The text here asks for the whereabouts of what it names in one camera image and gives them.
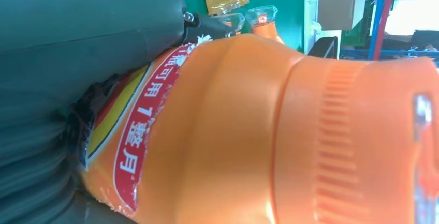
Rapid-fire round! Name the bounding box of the black tablet with stand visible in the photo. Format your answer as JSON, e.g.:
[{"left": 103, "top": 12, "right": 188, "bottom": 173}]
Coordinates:
[{"left": 306, "top": 36, "right": 339, "bottom": 61}]

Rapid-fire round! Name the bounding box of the orange detergent bottle clear cap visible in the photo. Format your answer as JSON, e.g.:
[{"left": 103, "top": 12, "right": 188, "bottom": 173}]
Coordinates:
[
  {"left": 79, "top": 34, "right": 439, "bottom": 224},
  {"left": 216, "top": 12, "right": 246, "bottom": 35},
  {"left": 244, "top": 5, "right": 286, "bottom": 45}
]

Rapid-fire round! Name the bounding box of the blue and red shelving rack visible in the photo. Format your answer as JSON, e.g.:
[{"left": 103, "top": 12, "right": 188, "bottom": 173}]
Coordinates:
[{"left": 339, "top": 0, "right": 439, "bottom": 61}]

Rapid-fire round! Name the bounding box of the small white plastic holder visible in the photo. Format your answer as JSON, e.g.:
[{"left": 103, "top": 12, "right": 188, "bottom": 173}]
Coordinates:
[{"left": 310, "top": 21, "right": 324, "bottom": 37}]

